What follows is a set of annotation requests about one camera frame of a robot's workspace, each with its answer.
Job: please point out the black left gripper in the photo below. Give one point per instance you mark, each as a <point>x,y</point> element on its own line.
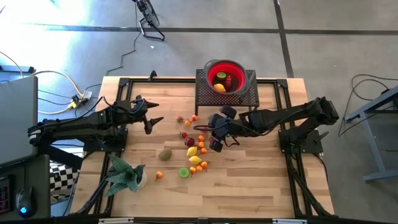
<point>147,124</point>

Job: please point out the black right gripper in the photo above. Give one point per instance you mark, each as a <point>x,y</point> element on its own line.
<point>222,126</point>

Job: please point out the yellow toy lemon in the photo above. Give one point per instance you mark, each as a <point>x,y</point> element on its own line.
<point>195,160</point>
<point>219,87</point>
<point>191,151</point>

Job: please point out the dark red pomegranate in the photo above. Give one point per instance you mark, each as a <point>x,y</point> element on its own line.
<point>189,142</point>
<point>228,85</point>

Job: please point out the green kiwi half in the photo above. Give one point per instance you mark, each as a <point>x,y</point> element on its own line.
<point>184,172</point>
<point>221,75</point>

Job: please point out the red collapsible colander bowl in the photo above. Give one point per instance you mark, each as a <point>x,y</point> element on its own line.
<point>214,70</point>

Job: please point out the black kitchen knife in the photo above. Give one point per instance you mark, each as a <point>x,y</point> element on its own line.
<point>250,76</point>

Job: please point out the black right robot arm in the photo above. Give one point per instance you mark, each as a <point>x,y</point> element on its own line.
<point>280,116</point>

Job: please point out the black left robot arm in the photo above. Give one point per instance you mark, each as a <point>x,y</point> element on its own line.
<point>77,127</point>

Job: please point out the black perforated metal shelf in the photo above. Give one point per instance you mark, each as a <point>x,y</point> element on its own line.
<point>205,99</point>

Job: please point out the green-yellow mango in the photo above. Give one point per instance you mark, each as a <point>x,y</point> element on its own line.
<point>165,154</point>

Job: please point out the white power strip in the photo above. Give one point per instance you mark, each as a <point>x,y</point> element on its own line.
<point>87,94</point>

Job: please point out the green plant in white pot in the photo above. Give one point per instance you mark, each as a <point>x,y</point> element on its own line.
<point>124,177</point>

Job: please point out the black floor fan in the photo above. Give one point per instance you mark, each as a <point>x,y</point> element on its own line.
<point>150,14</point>

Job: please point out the black white checkerboard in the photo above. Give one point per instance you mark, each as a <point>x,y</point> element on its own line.
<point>62,179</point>

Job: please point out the white label strip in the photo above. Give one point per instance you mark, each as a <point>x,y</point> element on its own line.
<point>115,221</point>
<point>289,221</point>

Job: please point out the dark desk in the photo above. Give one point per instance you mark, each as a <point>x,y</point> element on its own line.
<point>40,174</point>

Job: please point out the grey monitor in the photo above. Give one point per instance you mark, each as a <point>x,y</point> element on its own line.
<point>17,121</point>

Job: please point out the black keyboard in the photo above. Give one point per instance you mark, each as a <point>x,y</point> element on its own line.
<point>4,196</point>

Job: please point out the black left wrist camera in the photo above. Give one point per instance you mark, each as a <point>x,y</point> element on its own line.
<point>137,105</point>

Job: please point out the small black frame clamp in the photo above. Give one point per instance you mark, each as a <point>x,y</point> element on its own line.
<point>152,75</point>

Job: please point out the black aluminium table frame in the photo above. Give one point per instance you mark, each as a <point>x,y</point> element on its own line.
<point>180,80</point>

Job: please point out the blue-grey table frame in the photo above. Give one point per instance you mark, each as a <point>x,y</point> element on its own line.
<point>376,155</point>

